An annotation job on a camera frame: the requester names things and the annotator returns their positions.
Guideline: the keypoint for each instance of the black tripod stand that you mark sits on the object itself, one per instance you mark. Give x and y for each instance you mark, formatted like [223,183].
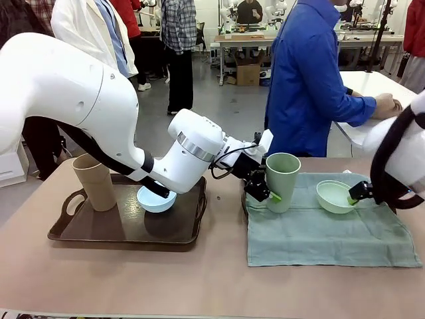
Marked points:
[382,33]

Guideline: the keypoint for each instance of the white side table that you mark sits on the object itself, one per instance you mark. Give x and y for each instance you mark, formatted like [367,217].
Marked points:
[355,83]

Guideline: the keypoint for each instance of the seated person in black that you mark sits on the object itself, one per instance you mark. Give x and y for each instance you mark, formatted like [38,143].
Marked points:
[249,11]

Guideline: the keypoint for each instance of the green cloth mat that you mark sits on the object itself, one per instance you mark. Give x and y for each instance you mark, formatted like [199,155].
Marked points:
[325,239]

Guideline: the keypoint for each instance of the wooden top workbench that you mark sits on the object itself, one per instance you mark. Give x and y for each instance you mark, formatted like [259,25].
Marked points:
[245,38]

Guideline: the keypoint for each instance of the light blue bowl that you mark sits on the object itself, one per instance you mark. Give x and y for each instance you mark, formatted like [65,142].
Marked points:
[156,204]

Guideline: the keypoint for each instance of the person in white coat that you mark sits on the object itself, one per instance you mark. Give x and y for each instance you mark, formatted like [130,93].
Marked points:
[86,30]

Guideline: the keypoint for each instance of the person's right hand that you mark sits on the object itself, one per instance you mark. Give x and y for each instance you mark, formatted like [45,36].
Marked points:
[386,106]

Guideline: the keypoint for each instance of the person in blue jacket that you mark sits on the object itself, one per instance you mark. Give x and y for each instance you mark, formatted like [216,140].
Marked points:
[299,73]

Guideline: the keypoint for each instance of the person in plaid shirt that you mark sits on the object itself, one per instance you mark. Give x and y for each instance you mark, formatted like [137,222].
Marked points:
[179,50]

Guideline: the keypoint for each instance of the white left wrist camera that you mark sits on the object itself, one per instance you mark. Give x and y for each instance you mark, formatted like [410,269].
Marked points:
[265,141]

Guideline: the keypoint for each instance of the person in red top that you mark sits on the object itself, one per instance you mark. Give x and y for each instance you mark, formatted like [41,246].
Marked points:
[133,20]

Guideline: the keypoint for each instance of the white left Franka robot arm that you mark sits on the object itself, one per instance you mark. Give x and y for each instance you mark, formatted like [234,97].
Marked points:
[66,86]

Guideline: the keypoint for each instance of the tall green cup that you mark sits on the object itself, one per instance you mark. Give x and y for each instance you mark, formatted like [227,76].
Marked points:
[282,179]

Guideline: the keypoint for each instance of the tall brown cup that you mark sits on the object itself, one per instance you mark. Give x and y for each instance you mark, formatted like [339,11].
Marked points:
[96,189]

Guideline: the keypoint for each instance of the cardboard box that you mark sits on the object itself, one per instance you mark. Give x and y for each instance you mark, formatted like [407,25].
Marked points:
[248,74]

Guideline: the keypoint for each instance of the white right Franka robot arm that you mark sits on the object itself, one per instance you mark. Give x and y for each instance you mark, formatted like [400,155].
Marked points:
[405,143]

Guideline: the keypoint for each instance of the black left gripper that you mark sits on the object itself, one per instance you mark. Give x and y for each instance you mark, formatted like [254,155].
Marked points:
[245,164]

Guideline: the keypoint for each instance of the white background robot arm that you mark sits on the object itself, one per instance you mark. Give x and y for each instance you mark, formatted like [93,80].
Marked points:
[275,10]
[228,16]

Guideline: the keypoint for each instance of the person in checked red shirt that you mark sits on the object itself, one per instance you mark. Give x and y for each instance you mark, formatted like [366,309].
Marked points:
[41,13]

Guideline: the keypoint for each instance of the light green bowl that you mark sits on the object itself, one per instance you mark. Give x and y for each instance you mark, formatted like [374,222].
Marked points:
[332,199]

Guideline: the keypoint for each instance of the white floor cabinet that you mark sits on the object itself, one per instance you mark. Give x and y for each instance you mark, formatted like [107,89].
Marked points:
[10,169]

